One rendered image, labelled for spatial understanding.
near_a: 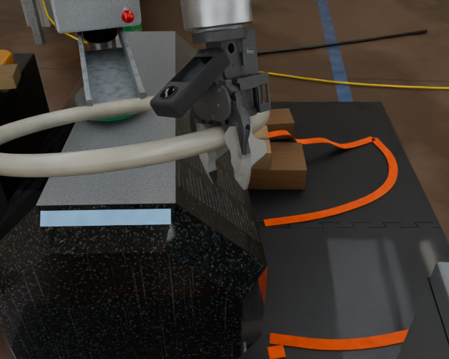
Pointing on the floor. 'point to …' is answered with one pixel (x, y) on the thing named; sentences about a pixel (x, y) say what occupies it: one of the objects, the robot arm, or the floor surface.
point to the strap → (329, 216)
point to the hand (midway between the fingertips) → (224, 179)
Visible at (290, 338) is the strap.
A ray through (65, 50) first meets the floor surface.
